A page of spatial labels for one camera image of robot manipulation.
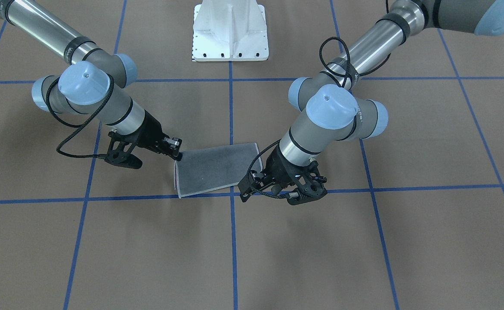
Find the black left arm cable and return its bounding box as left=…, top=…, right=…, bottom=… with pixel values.
left=245, top=37, right=392, bottom=199

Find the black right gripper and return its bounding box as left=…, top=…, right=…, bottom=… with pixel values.
left=128, top=111, right=182, bottom=161

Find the white pedestal column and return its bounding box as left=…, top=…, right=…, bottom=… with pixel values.
left=192, top=0, right=269, bottom=62

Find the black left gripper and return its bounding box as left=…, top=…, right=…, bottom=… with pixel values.
left=238, top=149, right=311, bottom=203

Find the pink towel with white edge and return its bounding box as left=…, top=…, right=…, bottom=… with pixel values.
left=174, top=143, right=259, bottom=198

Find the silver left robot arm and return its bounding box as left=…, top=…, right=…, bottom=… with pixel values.
left=238, top=0, right=504, bottom=205

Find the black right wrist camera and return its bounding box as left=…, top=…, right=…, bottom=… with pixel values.
left=104, top=129, right=143, bottom=169

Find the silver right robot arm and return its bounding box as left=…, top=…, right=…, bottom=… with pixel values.
left=0, top=0, right=182, bottom=169

